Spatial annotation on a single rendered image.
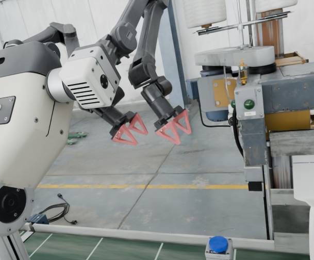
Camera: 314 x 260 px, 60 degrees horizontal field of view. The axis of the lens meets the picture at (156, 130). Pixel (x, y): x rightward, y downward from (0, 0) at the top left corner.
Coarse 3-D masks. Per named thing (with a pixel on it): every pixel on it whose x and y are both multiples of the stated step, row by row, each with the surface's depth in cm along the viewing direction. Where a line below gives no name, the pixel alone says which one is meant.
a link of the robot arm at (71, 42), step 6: (66, 24) 115; (66, 30) 112; (72, 30) 112; (66, 36) 112; (72, 36) 113; (66, 42) 112; (72, 42) 112; (78, 42) 114; (72, 48) 110; (84, 108) 97
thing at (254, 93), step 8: (240, 88) 78; (248, 88) 76; (256, 88) 75; (240, 96) 78; (248, 96) 77; (256, 96) 76; (240, 104) 78; (256, 104) 77; (240, 112) 79; (256, 112) 78
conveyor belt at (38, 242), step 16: (32, 240) 190; (48, 240) 186; (64, 240) 183; (80, 240) 179; (96, 240) 176; (112, 240) 173; (128, 240) 170; (32, 256) 174; (48, 256) 170; (64, 256) 168; (80, 256) 165; (96, 256) 162; (112, 256) 159; (128, 256) 157; (144, 256) 154; (160, 256) 152; (176, 256) 150; (192, 256) 147; (240, 256) 141; (256, 256) 139; (272, 256) 137; (288, 256) 135; (304, 256) 133
